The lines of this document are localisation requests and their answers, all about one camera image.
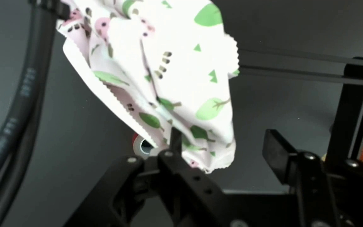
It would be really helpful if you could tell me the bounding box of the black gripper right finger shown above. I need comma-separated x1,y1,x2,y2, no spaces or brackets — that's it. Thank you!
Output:
262,128,340,227

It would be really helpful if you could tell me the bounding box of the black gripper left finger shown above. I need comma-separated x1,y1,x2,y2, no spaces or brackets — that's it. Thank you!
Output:
141,129,250,227

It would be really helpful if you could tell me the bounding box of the white towel with green leaves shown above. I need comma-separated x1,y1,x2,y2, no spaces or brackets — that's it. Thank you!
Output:
57,0,240,173

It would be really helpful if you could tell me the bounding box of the black metal frame stand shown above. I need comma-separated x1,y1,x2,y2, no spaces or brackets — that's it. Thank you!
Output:
214,0,363,168

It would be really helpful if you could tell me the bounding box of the black cable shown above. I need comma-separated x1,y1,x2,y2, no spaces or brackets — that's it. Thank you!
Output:
0,0,72,227

